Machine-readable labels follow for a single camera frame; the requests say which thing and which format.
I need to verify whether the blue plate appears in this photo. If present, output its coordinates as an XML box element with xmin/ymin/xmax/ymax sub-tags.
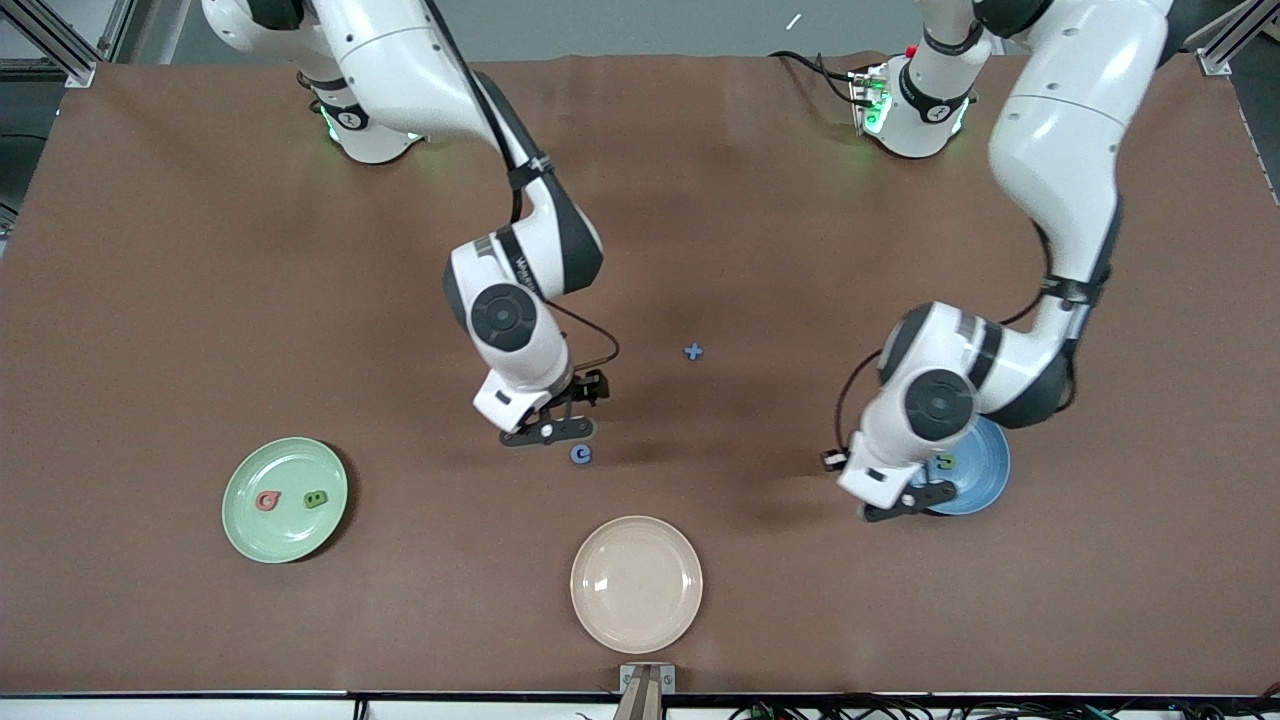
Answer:
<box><xmin>925</xmin><ymin>415</ymin><xmax>1012</xmax><ymax>517</ymax></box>

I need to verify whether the beige plate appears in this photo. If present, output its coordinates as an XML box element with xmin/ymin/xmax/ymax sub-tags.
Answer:
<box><xmin>570</xmin><ymin>515</ymin><xmax>704</xmax><ymax>655</ymax></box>

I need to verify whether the brown table mat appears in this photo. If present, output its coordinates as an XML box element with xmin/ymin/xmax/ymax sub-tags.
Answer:
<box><xmin>0</xmin><ymin>50</ymin><xmax>1280</xmax><ymax>698</ymax></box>

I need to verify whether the light green plate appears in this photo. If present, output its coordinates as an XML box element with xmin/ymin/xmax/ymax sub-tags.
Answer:
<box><xmin>221</xmin><ymin>436</ymin><xmax>350</xmax><ymax>565</ymax></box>

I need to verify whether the metal connector box green light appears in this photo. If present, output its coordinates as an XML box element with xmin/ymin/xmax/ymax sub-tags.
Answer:
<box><xmin>848</xmin><ymin>65</ymin><xmax>891</xmax><ymax>136</ymax></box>

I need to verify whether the black cable bundle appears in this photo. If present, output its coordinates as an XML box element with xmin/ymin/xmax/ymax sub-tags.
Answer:
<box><xmin>730</xmin><ymin>693</ymin><xmax>1280</xmax><ymax>720</ymax></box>

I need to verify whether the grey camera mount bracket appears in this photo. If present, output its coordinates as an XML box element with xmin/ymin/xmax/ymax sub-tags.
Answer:
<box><xmin>618</xmin><ymin>663</ymin><xmax>677</xmax><ymax>720</ymax></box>

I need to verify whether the black base cable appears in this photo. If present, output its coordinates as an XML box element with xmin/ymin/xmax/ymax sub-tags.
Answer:
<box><xmin>768</xmin><ymin>50</ymin><xmax>863</xmax><ymax>106</ymax></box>

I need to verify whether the white table edge rail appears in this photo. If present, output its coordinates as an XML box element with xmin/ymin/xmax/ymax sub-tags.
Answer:
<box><xmin>0</xmin><ymin>690</ymin><xmax>1280</xmax><ymax>720</ymax></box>

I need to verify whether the aluminium frame profile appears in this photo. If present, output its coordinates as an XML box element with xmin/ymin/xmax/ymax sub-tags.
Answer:
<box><xmin>1180</xmin><ymin>0</ymin><xmax>1280</xmax><ymax>76</ymax></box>
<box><xmin>0</xmin><ymin>0</ymin><xmax>136</xmax><ymax>89</ymax></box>

